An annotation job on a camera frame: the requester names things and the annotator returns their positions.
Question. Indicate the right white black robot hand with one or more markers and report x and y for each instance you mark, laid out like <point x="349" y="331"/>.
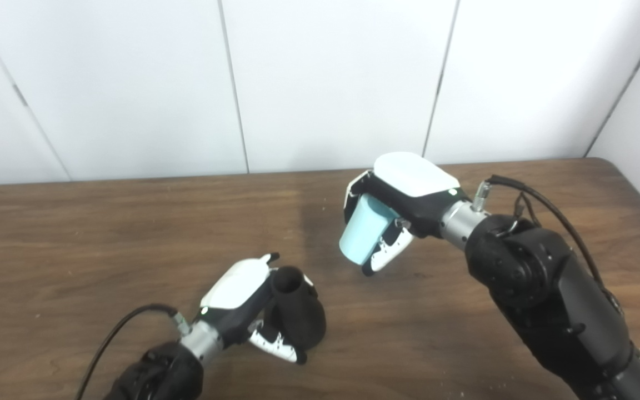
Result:
<point x="414" y="178"/>

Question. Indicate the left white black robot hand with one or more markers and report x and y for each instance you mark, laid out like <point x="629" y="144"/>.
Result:
<point x="234" y="289"/>

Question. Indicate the black funnel-shaped nozzle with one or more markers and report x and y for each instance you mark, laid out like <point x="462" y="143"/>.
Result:
<point x="300" y="319"/>

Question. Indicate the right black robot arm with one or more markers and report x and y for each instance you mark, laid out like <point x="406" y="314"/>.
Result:
<point x="548" y="294"/>

